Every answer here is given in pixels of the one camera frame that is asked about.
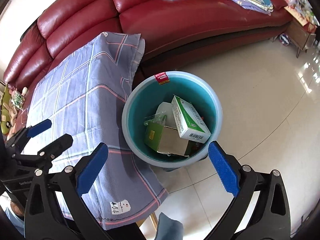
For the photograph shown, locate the green white medicine box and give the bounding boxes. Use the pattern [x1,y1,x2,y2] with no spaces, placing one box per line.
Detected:
[171,95,211,144]

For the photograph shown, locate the red leather sofa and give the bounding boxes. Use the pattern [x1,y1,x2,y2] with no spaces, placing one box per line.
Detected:
[3,0,293,91]

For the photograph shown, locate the wooden side table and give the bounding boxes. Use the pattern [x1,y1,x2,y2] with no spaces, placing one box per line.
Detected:
[284,6,317,58]

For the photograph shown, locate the plush toys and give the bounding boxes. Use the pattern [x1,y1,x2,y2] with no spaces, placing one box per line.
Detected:
[1,85,28,140]

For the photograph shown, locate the glitter bag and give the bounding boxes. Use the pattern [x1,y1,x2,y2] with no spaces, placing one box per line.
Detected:
[11,90,25,110]

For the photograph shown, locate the teal trash bucket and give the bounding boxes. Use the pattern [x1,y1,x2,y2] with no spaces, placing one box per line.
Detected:
[122,71,223,169]

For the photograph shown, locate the plaid grey tablecloth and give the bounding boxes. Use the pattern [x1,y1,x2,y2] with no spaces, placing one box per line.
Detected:
[23,32,168,230]

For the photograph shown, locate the green cardboard box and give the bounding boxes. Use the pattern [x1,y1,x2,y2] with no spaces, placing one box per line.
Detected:
[144,122,190,156]

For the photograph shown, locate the clear plastic wrapper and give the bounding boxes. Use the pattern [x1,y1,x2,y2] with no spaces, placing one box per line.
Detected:
[143,112,167,126]

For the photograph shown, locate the white paper sheet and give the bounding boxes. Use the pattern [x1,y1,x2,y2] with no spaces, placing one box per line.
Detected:
[156,102,176,128]

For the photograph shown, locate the grey sock foot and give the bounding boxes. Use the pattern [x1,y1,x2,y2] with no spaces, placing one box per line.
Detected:
[155,213,184,240]

